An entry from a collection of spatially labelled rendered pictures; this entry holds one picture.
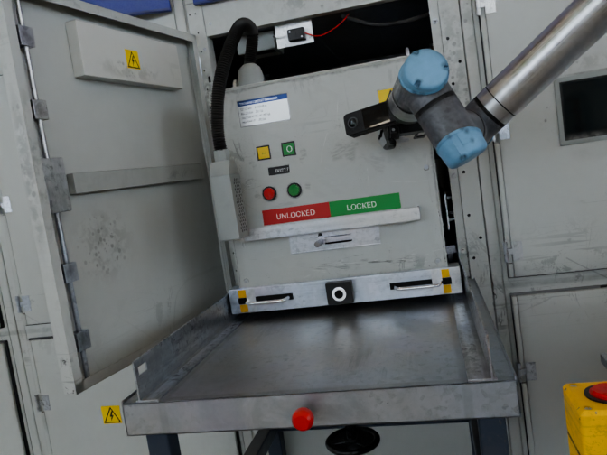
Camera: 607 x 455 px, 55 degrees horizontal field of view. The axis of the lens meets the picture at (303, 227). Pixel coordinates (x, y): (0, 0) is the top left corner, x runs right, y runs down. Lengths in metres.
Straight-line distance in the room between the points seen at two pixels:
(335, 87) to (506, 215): 0.53
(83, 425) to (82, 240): 0.87
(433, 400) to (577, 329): 0.76
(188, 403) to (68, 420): 1.03
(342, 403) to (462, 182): 0.77
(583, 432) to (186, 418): 0.59
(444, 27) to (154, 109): 0.73
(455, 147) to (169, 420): 0.64
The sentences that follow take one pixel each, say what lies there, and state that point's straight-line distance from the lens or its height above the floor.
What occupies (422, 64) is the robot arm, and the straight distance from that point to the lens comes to 0.97.
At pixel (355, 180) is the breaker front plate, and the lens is 1.31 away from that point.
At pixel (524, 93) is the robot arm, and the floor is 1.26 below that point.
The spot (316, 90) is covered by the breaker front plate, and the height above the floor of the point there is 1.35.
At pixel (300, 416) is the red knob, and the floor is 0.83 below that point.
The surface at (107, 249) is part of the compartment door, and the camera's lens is 1.26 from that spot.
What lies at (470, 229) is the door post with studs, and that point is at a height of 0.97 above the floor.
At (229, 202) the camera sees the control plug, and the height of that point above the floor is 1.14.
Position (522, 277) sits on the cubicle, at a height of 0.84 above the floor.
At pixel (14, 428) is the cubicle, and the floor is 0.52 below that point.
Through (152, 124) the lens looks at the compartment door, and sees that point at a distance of 1.44.
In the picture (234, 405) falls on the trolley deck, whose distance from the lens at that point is 0.96.
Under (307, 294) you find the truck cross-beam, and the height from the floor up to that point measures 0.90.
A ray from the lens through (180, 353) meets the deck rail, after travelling 1.15.
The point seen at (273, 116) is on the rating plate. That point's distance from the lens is 1.35.
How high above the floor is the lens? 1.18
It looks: 5 degrees down
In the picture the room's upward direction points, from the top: 8 degrees counter-clockwise
